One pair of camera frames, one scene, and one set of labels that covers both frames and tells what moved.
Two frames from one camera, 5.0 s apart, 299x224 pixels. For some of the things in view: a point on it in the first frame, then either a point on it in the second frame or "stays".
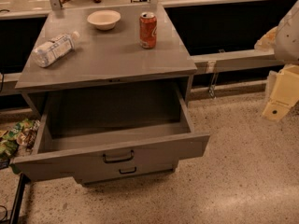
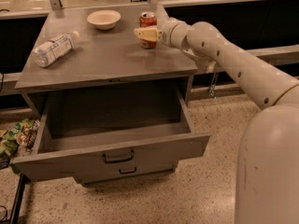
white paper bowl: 104,20 stays
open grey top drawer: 87,132 stays
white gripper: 288,37 -> 165,33
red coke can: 148,30 stays
